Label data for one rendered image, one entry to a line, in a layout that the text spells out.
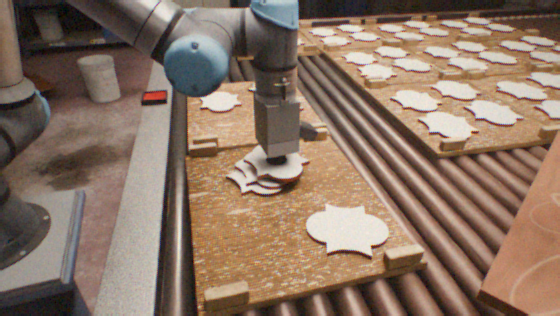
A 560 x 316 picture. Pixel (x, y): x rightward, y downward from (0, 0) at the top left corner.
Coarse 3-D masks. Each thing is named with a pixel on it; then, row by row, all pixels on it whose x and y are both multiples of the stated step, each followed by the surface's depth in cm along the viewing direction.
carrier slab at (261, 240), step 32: (192, 160) 78; (224, 160) 78; (320, 160) 78; (192, 192) 69; (224, 192) 69; (288, 192) 69; (320, 192) 69; (352, 192) 69; (192, 224) 61; (224, 224) 61; (256, 224) 61; (288, 224) 61; (224, 256) 55; (256, 256) 55; (288, 256) 55; (320, 256) 55; (352, 256) 55; (256, 288) 50; (288, 288) 50; (320, 288) 51
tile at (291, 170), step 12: (252, 156) 72; (264, 156) 72; (288, 156) 73; (300, 156) 72; (264, 168) 69; (276, 168) 69; (288, 168) 69; (300, 168) 69; (276, 180) 67; (288, 180) 67
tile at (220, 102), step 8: (208, 96) 106; (216, 96) 106; (224, 96) 106; (232, 96) 106; (208, 104) 101; (216, 104) 101; (224, 104) 101; (232, 104) 101; (240, 104) 102; (216, 112) 98; (224, 112) 98
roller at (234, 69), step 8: (232, 64) 139; (232, 72) 133; (240, 72) 133; (232, 80) 130; (240, 80) 124; (312, 296) 51; (320, 296) 51; (304, 304) 51; (312, 304) 50; (320, 304) 50; (328, 304) 51; (304, 312) 51; (312, 312) 50; (320, 312) 49; (328, 312) 49
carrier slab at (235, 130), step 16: (240, 96) 108; (192, 112) 99; (208, 112) 99; (240, 112) 99; (304, 112) 99; (192, 128) 91; (208, 128) 91; (224, 128) 91; (240, 128) 91; (192, 144) 84; (224, 144) 84; (240, 144) 84; (256, 144) 85
